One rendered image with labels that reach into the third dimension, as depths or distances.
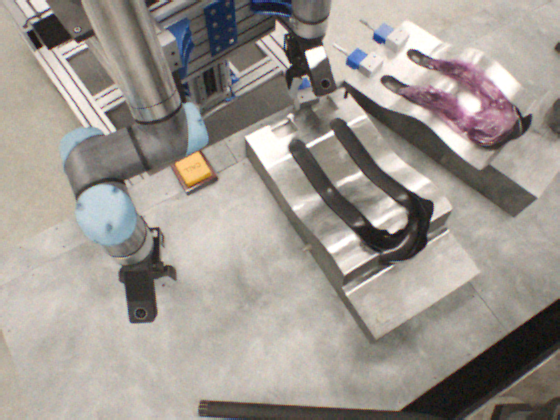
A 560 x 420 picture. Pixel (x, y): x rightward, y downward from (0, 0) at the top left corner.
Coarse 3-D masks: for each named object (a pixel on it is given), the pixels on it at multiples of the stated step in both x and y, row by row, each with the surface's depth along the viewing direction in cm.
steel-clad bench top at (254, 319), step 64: (512, 0) 135; (512, 64) 126; (256, 128) 118; (384, 128) 118; (256, 192) 111; (448, 192) 112; (0, 256) 104; (64, 256) 104; (192, 256) 105; (256, 256) 105; (512, 256) 106; (0, 320) 99; (64, 320) 99; (128, 320) 99; (192, 320) 100; (256, 320) 100; (320, 320) 100; (448, 320) 100; (512, 320) 101; (64, 384) 94; (128, 384) 95; (192, 384) 95; (256, 384) 95; (320, 384) 95; (384, 384) 95
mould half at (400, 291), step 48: (336, 96) 111; (288, 144) 106; (336, 144) 106; (384, 144) 107; (288, 192) 102; (384, 192) 99; (432, 192) 97; (336, 240) 93; (432, 240) 101; (336, 288) 100; (384, 288) 97; (432, 288) 97
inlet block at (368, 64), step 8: (336, 48) 121; (344, 48) 120; (352, 56) 118; (360, 56) 118; (368, 56) 116; (376, 56) 116; (352, 64) 118; (360, 64) 116; (368, 64) 115; (376, 64) 115; (360, 72) 118; (368, 72) 116; (376, 72) 118
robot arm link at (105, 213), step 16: (96, 192) 67; (112, 192) 67; (128, 192) 73; (80, 208) 66; (96, 208) 66; (112, 208) 66; (128, 208) 67; (80, 224) 65; (96, 224) 65; (112, 224) 65; (128, 224) 68; (144, 224) 76; (96, 240) 68; (112, 240) 68; (128, 240) 70; (144, 240) 75; (112, 256) 74; (128, 256) 75
